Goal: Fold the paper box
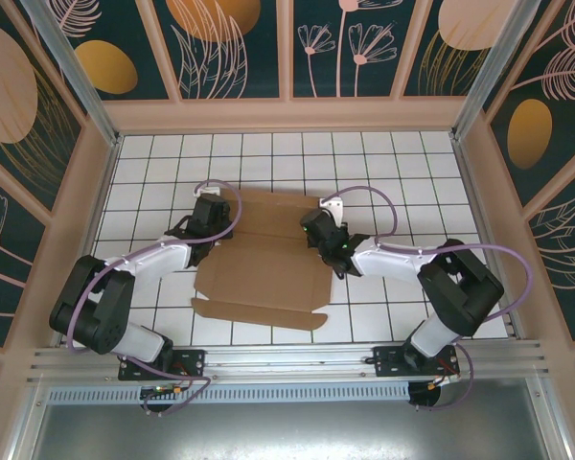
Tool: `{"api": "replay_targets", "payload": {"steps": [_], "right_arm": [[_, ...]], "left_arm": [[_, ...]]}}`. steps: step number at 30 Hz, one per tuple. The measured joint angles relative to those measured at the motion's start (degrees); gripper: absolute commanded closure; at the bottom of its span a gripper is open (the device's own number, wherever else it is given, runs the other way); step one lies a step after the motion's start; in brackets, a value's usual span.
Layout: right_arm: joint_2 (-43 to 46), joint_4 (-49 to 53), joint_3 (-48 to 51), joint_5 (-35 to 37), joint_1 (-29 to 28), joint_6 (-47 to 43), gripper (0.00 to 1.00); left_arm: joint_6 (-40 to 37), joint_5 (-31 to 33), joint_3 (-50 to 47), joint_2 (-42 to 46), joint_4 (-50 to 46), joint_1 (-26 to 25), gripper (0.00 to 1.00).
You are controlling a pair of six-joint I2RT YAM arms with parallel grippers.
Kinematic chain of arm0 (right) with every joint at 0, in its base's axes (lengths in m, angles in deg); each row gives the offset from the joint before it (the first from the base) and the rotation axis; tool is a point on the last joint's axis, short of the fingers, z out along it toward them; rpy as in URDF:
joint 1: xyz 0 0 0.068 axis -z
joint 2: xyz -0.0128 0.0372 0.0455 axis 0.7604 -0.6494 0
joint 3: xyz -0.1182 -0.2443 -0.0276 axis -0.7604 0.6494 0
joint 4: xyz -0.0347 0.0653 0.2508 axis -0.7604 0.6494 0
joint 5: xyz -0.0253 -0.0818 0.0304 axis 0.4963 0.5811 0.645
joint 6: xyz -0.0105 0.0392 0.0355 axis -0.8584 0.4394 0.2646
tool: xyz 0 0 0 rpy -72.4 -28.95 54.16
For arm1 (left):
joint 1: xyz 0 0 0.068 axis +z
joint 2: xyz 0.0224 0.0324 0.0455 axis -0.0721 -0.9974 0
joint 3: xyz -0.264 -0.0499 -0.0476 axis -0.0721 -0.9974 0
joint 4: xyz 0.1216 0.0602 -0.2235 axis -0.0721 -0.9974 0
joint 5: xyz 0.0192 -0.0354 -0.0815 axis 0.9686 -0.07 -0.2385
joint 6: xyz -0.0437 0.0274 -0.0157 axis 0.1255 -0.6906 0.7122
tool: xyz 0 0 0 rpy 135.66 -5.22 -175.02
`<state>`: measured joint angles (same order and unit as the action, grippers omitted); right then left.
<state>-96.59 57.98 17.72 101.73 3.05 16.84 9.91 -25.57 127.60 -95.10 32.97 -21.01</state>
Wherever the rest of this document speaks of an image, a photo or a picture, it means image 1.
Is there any aluminium mounting rail beam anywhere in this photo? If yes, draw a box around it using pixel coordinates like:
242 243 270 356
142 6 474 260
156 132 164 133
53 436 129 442
26 338 552 384

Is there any aluminium right corner post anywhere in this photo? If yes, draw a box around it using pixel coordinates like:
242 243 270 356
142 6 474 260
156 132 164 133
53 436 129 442
449 0 534 143

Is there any brown cardboard box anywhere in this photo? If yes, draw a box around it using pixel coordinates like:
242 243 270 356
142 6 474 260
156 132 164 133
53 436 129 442
190 189 336 333

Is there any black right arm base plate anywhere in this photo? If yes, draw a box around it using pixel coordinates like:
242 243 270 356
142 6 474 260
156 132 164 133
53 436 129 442
371 334 461 380

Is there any aluminium left corner post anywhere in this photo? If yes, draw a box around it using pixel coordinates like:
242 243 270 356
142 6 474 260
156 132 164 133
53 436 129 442
31 0 122 148

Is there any grey metal sheet panel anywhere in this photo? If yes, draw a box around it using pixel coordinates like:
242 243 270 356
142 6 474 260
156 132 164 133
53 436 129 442
7 376 574 460

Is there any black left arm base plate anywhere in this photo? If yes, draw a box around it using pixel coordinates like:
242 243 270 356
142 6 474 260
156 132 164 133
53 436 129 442
117 337 207 382

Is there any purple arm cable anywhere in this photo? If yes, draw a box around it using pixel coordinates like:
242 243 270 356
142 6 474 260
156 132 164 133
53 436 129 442
65 177 244 419
321 185 534 413

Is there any aluminium left table edge rail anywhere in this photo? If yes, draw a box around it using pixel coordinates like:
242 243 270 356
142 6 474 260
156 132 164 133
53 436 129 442
55 136 124 349

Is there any aluminium corner post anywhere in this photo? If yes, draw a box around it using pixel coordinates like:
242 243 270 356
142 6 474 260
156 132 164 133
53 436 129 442
449 0 534 143
31 0 122 148

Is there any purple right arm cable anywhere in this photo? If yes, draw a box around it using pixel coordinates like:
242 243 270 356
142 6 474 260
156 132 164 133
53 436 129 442
321 185 534 413

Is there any slotted grey cable duct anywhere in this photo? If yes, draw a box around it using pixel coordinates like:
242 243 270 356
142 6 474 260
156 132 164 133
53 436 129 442
45 381 412 404

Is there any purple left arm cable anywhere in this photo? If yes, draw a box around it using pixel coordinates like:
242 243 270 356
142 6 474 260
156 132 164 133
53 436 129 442
65 177 244 419

